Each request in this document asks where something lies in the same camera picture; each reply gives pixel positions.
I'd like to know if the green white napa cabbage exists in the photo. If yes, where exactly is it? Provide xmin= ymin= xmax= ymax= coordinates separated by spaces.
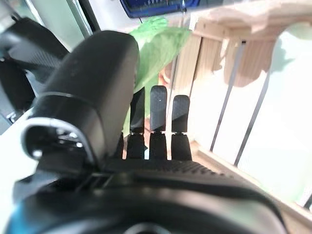
xmin=273 ymin=21 xmax=312 ymax=203
xmin=121 ymin=17 xmax=192 ymax=139

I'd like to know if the wooden slat crate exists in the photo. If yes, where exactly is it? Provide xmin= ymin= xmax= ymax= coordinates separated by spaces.
xmin=158 ymin=0 xmax=312 ymax=234

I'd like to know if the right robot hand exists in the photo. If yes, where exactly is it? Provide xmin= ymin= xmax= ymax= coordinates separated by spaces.
xmin=0 ymin=17 xmax=70 ymax=115

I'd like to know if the blue plastic shopping basket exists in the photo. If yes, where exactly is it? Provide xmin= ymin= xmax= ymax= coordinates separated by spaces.
xmin=119 ymin=0 xmax=202 ymax=19

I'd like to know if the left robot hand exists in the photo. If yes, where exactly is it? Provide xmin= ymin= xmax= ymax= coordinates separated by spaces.
xmin=0 ymin=30 xmax=287 ymax=234

